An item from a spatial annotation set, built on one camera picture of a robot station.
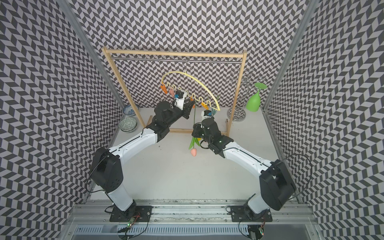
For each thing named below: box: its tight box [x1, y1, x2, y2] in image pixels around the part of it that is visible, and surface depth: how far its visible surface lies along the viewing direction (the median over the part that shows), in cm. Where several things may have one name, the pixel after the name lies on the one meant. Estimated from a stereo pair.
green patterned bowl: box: [119, 117, 138, 133], surface depth 107 cm
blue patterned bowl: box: [122, 104, 140, 117], surface depth 118 cm
